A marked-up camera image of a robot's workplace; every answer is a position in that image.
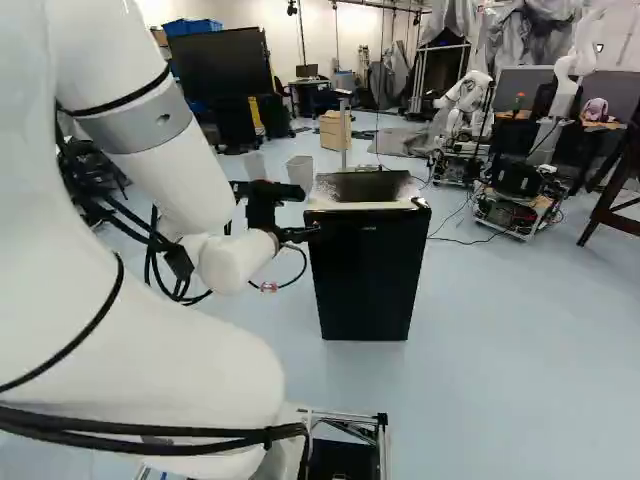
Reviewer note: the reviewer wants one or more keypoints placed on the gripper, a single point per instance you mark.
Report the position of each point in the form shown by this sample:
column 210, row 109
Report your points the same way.
column 262, row 210

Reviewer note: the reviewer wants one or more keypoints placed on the dark wooden table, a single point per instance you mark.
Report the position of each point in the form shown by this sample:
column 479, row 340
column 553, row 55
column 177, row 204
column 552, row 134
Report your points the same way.
column 612, row 190

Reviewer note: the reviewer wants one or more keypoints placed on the black mini fridge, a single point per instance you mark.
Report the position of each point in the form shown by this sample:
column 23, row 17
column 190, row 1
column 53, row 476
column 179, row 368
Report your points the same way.
column 367, row 275

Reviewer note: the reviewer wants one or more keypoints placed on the purple plush toy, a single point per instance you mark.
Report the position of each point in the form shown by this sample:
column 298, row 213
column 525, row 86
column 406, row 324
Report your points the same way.
column 596, row 109

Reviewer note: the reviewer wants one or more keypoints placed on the equipment cart with electronics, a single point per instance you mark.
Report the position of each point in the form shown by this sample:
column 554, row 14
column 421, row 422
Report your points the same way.
column 520, row 200

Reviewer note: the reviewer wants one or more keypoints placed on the large black screen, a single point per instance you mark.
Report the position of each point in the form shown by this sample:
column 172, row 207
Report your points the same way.
column 220, row 80

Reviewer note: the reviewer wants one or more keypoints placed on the black tray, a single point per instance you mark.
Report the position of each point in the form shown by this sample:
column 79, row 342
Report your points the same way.
column 370, row 187

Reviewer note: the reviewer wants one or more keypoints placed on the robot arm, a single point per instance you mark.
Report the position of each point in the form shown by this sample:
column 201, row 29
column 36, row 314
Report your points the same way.
column 100, row 350

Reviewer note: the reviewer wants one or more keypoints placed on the white robot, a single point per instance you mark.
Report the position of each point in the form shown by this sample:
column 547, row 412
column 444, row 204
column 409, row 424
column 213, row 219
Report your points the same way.
column 462, row 105

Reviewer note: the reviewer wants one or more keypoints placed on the white plastic bin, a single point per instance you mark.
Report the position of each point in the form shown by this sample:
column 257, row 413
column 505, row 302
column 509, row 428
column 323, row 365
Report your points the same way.
column 300, row 172

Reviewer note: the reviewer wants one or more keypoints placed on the wooden box on pole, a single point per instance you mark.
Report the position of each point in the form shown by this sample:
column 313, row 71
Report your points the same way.
column 334, row 131

